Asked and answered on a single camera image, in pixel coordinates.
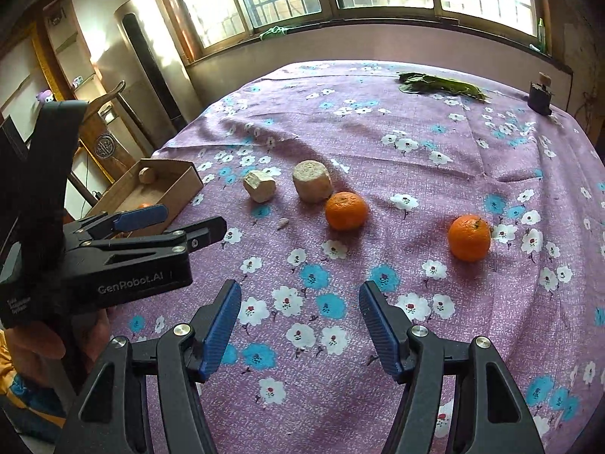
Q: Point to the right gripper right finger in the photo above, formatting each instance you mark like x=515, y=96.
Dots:
x=489, y=412

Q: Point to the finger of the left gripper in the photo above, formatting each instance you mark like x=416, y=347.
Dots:
x=187, y=239
x=139, y=222

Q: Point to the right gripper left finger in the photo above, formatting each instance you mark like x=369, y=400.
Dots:
x=111, y=413

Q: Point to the round white sugarcane piece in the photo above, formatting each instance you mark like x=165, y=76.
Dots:
x=312, y=181

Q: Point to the person's left hand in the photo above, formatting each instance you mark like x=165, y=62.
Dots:
x=28, y=345

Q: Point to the brown cardboard box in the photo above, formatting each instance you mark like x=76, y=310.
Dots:
x=177, y=184

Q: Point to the wooden chair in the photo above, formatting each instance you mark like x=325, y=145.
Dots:
x=110, y=138

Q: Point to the small sugarcane scrap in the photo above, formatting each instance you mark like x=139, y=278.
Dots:
x=282, y=223

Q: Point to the tall standing air conditioner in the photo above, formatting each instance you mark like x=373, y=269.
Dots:
x=147, y=37

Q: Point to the purple plush toy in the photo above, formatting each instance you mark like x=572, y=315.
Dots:
x=45, y=96

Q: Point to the purple floral tablecloth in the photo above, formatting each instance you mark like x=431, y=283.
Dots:
x=300, y=373

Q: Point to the green cloth on sill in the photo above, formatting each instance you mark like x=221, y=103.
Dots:
x=273, y=33

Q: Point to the green leafy vegetable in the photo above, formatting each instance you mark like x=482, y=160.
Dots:
x=414, y=82

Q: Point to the small dark bottle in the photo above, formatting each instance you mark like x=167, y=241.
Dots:
x=540, y=95

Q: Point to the green bottle on sill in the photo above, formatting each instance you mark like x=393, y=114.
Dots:
x=541, y=36

